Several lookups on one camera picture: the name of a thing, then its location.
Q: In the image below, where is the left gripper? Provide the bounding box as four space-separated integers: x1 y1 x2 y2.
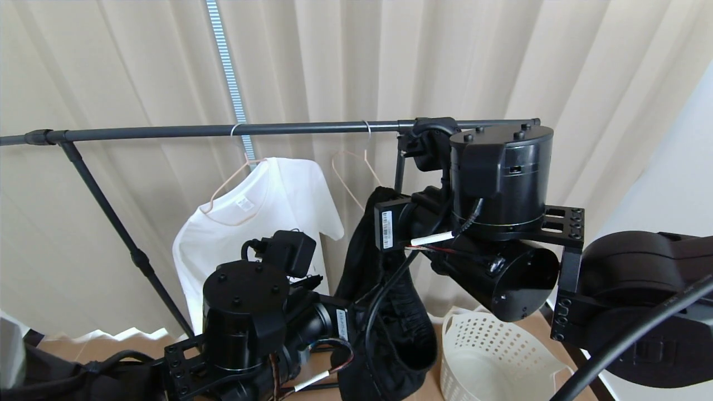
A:
223 300 357 401

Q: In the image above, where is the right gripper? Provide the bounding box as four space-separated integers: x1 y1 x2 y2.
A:
374 187 559 322

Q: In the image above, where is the black garment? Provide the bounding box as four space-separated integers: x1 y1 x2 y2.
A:
333 186 439 401

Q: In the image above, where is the white printed t-shirt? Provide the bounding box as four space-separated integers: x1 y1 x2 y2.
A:
172 157 345 335

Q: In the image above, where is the pink clothes hanger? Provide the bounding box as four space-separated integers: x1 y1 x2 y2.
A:
199 124 268 227
331 119 385 212

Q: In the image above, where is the white laundry basket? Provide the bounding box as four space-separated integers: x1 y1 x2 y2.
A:
440 308 574 401

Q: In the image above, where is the black clothes rack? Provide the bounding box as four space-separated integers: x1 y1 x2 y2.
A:
0 118 541 390

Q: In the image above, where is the beige curtain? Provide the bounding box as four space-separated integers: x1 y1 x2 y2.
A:
0 0 713 340

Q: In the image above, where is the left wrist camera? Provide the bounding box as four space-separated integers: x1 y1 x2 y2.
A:
253 229 317 293

